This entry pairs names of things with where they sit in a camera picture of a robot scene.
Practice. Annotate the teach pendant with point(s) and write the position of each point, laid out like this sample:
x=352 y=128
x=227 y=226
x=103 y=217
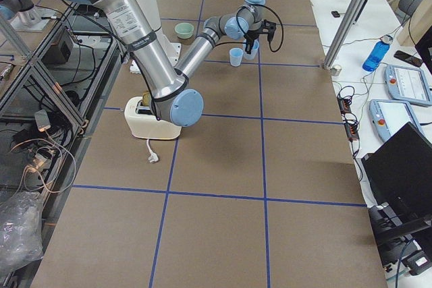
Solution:
x=409 y=84
x=389 y=116

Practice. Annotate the bread slice in toaster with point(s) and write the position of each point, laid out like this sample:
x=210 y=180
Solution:
x=146 y=99

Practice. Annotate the aluminium frame post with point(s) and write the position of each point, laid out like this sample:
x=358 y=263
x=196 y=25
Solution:
x=342 y=32

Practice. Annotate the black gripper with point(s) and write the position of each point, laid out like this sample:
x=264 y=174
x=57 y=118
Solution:
x=250 y=36

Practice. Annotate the clear plastic bag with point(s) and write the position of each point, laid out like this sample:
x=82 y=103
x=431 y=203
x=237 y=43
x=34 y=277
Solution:
x=21 y=241

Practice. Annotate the green bowl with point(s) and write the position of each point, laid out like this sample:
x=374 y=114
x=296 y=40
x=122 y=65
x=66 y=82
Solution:
x=184 y=30

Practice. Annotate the blue cup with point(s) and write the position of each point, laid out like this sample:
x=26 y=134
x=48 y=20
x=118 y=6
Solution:
x=236 y=55
x=253 y=52

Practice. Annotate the blue water bottle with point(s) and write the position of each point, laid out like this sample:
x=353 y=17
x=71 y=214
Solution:
x=378 y=52

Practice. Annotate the small black square pad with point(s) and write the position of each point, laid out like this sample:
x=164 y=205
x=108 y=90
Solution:
x=335 y=14

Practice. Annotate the white toaster power plug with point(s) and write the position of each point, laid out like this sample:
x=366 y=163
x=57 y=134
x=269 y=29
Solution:
x=152 y=155

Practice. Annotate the black laptop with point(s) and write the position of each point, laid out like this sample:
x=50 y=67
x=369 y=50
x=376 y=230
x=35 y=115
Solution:
x=399 y=172

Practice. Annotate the black smartphone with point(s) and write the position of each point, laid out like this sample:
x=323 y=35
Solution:
x=407 y=58

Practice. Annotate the far teach pendant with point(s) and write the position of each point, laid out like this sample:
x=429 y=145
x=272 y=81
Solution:
x=409 y=84

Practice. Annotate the near teach pendant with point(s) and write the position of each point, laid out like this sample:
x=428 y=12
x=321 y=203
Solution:
x=389 y=116

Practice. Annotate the cream toaster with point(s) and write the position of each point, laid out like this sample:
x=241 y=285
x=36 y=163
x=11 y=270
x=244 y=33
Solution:
x=143 y=124

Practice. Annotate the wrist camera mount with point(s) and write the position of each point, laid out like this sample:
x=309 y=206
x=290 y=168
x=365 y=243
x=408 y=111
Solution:
x=268 y=28

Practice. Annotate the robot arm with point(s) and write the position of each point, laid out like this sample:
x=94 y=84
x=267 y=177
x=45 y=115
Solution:
x=172 y=99

